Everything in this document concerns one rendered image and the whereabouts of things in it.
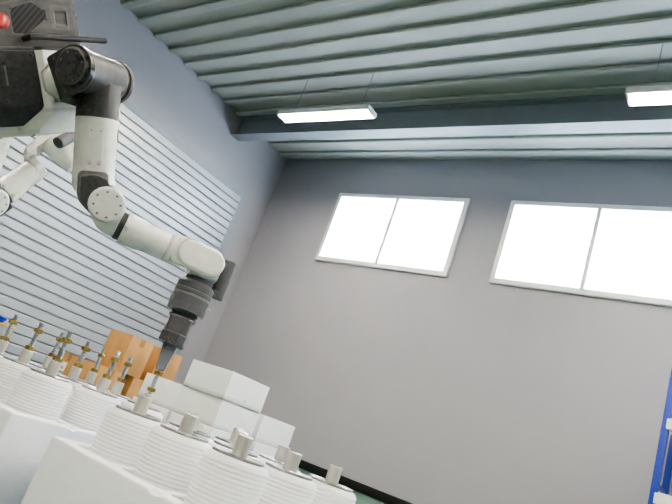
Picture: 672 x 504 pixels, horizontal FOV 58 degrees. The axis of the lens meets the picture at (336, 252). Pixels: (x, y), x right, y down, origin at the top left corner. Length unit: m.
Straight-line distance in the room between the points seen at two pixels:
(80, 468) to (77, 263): 6.16
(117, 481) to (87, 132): 0.77
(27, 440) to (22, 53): 0.80
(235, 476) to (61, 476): 0.30
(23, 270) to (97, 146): 5.47
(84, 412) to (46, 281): 5.67
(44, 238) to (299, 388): 3.24
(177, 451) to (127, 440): 0.12
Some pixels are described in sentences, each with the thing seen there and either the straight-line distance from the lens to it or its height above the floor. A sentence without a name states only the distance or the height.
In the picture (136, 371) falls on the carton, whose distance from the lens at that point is 5.30.
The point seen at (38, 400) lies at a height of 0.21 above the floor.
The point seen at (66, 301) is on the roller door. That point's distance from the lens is 7.10.
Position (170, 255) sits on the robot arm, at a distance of 1.42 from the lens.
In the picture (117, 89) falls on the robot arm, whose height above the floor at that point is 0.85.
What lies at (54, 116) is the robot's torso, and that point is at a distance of 1.51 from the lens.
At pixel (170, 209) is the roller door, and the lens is 7.71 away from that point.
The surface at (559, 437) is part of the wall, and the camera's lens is 6.04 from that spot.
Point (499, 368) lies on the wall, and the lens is 6.34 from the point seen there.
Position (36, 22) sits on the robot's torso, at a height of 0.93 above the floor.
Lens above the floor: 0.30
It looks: 17 degrees up
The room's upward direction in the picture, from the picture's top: 20 degrees clockwise
